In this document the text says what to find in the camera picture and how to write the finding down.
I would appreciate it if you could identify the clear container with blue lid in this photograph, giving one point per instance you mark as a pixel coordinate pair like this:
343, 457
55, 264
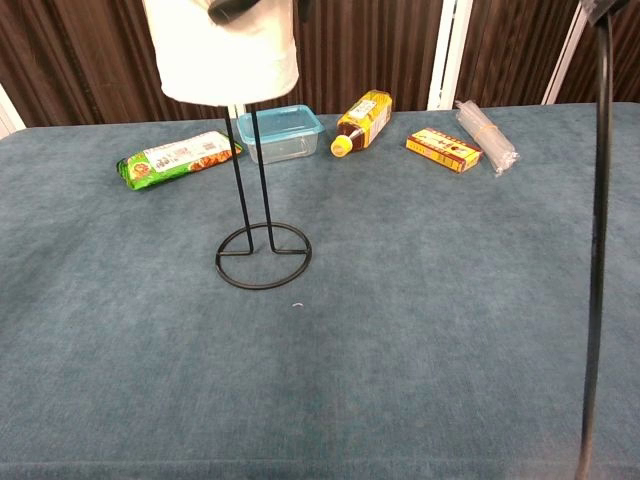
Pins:
280, 135

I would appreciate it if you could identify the black and white right hand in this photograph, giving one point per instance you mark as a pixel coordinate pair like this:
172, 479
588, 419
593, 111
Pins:
230, 11

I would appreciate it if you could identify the green snack pack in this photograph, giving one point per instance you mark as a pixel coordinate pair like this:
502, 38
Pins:
175, 160

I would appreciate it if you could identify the yellow and red carton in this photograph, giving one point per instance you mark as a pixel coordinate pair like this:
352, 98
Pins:
445, 150

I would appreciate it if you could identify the blue felt table cover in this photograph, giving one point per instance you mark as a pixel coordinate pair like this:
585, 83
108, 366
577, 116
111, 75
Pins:
400, 325

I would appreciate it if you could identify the white partition frame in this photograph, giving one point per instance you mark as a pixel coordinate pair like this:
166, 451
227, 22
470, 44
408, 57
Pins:
447, 55
565, 55
9, 117

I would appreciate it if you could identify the white paper towel roll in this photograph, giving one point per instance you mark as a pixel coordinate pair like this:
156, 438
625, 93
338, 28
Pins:
225, 60

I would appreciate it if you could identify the dark brown slatted panel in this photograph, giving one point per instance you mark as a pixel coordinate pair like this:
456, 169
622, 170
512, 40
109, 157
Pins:
370, 45
75, 60
627, 60
510, 50

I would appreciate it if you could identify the yellow tea bottle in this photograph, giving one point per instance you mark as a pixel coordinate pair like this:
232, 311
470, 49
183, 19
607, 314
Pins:
365, 122

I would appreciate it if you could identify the black metal paper holder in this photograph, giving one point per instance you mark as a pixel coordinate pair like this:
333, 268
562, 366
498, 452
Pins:
262, 287

